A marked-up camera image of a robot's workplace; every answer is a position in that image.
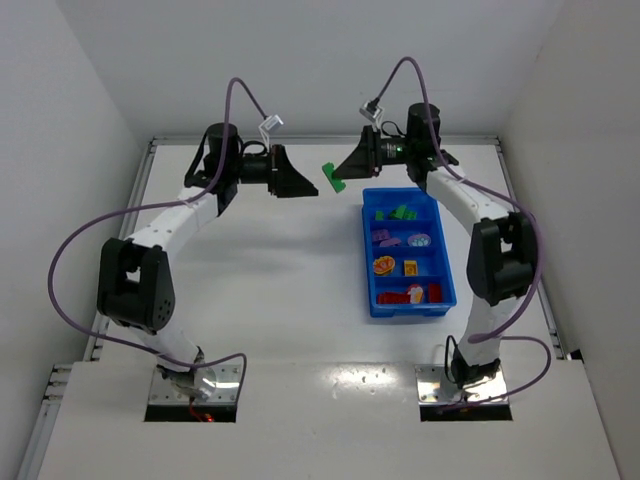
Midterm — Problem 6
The green top lego brick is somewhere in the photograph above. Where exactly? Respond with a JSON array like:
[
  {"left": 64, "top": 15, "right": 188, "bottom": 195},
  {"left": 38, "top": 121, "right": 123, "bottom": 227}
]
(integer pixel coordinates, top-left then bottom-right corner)
[{"left": 321, "top": 162, "right": 346, "bottom": 194}]

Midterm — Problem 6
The green lego brick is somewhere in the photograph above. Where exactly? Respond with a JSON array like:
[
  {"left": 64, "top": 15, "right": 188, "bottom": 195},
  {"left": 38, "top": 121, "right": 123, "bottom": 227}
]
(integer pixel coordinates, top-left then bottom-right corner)
[
  {"left": 388, "top": 205, "right": 407, "bottom": 220},
  {"left": 321, "top": 162, "right": 346, "bottom": 194}
]

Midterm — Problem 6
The purple curved lego brick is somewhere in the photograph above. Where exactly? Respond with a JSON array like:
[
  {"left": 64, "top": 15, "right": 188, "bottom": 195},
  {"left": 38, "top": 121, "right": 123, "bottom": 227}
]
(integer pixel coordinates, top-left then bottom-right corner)
[{"left": 371, "top": 229, "right": 391, "bottom": 242}]

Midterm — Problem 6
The red flower lego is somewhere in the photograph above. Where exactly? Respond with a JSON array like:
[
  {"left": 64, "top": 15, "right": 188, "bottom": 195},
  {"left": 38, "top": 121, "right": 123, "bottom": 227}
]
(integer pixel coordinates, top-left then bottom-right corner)
[{"left": 406, "top": 284, "right": 424, "bottom": 304}]

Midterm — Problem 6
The purple flower lego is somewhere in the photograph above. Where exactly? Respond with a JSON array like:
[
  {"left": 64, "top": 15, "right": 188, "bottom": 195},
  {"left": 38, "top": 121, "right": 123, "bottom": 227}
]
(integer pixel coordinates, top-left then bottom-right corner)
[{"left": 407, "top": 233, "right": 431, "bottom": 248}]

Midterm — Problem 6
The yellow lego piece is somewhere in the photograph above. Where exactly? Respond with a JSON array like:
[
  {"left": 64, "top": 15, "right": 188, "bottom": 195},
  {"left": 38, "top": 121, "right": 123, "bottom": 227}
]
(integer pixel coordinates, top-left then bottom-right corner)
[{"left": 403, "top": 260, "right": 419, "bottom": 277}]

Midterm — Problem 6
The red bottom lego brick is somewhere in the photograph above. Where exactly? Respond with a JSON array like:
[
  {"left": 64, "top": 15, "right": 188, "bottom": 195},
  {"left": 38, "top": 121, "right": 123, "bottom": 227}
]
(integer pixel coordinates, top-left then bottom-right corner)
[{"left": 376, "top": 291, "right": 411, "bottom": 305}]

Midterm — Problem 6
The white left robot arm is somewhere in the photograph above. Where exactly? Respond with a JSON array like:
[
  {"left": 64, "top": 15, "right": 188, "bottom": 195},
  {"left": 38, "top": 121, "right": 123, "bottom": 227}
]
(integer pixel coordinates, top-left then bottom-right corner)
[{"left": 97, "top": 123, "right": 319, "bottom": 391}]

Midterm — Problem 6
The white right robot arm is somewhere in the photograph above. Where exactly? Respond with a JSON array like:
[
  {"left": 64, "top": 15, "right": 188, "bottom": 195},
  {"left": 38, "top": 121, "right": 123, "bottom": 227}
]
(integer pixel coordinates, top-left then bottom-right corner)
[{"left": 333, "top": 100, "right": 539, "bottom": 391}]

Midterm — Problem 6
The blue compartment bin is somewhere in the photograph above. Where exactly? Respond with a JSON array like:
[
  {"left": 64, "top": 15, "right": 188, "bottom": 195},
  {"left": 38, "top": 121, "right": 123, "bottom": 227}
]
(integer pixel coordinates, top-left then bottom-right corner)
[{"left": 361, "top": 187, "right": 457, "bottom": 318}]

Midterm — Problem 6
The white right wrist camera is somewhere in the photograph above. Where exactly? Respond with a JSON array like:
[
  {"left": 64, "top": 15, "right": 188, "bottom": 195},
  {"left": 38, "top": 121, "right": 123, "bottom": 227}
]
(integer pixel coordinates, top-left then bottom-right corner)
[{"left": 359, "top": 97, "right": 384, "bottom": 133}]

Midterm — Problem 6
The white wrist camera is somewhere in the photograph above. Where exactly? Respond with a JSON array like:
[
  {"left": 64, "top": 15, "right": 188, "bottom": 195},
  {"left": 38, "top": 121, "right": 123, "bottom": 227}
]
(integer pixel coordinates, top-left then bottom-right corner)
[
  {"left": 258, "top": 114, "right": 284, "bottom": 148},
  {"left": 359, "top": 97, "right": 384, "bottom": 133}
]

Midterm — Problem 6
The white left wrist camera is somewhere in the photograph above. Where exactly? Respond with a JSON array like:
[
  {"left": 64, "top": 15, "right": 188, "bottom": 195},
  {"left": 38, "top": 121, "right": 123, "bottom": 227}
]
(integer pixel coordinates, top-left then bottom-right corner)
[{"left": 258, "top": 114, "right": 284, "bottom": 148}]

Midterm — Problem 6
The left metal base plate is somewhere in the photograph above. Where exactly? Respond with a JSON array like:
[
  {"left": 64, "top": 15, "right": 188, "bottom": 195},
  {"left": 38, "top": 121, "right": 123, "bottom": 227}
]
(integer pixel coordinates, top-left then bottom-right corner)
[{"left": 148, "top": 364, "right": 242, "bottom": 406}]

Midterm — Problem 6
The metal base plate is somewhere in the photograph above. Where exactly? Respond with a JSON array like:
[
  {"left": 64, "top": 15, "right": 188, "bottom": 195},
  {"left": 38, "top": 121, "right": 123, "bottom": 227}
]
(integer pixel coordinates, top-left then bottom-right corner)
[
  {"left": 148, "top": 364, "right": 242, "bottom": 406},
  {"left": 415, "top": 364, "right": 509, "bottom": 407}
]

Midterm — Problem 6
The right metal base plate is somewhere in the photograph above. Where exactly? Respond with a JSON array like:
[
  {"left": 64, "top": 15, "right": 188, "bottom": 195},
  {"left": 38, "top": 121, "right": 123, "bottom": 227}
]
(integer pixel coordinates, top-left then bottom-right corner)
[{"left": 415, "top": 364, "right": 509, "bottom": 407}]

